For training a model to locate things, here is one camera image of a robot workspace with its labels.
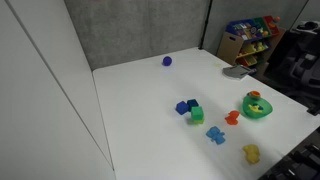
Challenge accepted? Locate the green bowl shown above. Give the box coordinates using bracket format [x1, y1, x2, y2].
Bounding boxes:
[241, 94, 274, 120]

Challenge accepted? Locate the green storage bin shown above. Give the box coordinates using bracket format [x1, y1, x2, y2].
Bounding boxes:
[251, 17, 272, 37]

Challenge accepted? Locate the small red storage bin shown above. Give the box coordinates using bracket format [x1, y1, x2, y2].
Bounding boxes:
[236, 55, 259, 68]

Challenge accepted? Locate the blue cube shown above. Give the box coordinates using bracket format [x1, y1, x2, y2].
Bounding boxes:
[175, 100, 190, 116]

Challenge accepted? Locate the orange ringed toy cup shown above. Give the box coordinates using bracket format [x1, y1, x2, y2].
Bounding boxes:
[247, 90, 262, 101]

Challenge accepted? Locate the black vertical pole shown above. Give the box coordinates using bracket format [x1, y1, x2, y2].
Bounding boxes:
[198, 0, 214, 51]

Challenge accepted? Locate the wooden toy shelf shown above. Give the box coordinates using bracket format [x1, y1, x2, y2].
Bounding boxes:
[216, 15, 287, 76]

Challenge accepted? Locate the black office chair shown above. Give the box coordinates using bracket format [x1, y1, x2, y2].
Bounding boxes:
[265, 20, 320, 116]

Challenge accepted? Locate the yellow animal toy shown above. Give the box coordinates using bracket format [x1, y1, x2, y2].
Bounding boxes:
[242, 143, 261, 165]

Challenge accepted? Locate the orange animal toy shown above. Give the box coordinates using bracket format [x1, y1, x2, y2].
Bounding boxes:
[224, 110, 241, 126]

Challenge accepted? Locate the grey flat device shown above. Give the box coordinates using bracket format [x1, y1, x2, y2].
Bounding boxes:
[222, 64, 253, 81]

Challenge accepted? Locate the purple ball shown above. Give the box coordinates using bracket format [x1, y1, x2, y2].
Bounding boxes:
[162, 55, 173, 67]

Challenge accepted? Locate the blue storage bin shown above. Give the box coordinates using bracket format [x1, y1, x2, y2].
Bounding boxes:
[226, 19, 263, 42]

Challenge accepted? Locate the black equipment frame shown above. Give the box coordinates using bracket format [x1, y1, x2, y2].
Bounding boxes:
[258, 130, 320, 180]

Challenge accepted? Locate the yellow toy piece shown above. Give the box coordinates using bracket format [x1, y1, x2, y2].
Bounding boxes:
[248, 103, 265, 114]

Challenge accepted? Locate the yellow-green flat block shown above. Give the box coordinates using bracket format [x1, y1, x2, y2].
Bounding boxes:
[190, 117, 205, 126]

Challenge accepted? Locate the dark teal cube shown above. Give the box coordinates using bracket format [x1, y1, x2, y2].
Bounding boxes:
[186, 98, 200, 112]

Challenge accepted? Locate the green cube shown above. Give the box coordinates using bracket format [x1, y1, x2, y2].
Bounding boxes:
[190, 106, 205, 121]

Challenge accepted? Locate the yellow storage bin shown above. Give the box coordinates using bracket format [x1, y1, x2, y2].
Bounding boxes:
[235, 41, 270, 59]

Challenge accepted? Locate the light blue animal toy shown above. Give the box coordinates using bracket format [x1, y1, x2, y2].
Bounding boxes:
[205, 126, 227, 146]

